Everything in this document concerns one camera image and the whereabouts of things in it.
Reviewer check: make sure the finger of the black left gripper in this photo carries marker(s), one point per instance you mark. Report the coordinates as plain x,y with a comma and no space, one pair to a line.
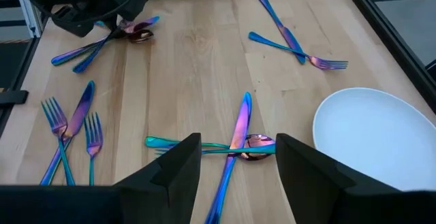
113,29
124,28

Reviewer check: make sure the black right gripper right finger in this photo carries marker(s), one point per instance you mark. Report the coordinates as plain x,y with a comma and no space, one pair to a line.
323,196

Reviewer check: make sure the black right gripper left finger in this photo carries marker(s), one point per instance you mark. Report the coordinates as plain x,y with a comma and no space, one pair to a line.
153,196

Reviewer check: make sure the iridescent knife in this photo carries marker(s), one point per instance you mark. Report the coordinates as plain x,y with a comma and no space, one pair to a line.
240,122
81,108
287,35

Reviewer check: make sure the white plate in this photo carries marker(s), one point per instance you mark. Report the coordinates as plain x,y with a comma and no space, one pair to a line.
368,139

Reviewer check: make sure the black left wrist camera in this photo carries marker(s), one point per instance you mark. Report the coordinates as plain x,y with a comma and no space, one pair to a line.
73,23

